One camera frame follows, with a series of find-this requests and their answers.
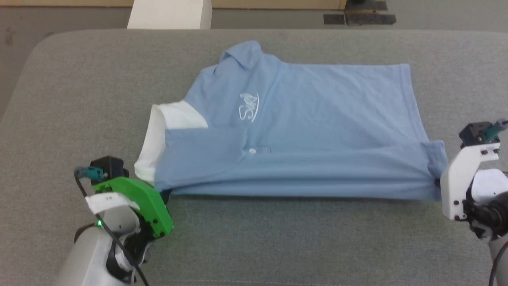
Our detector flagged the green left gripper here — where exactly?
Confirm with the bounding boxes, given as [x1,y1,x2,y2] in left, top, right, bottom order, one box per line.
[85,177,174,239]

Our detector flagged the light blue polo shirt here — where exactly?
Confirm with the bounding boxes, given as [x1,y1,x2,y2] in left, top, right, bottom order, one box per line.
[134,40,449,201]

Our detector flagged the black floor base plates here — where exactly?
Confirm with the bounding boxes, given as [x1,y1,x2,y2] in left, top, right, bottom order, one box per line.
[323,0,396,26]

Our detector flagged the white box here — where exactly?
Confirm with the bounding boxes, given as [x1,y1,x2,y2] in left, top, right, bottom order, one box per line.
[127,0,213,29]

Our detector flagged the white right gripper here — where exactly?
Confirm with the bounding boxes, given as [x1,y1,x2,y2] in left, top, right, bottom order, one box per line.
[441,144,501,221]

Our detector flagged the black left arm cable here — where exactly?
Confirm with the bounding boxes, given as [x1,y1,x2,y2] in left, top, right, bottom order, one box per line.
[73,166,149,286]

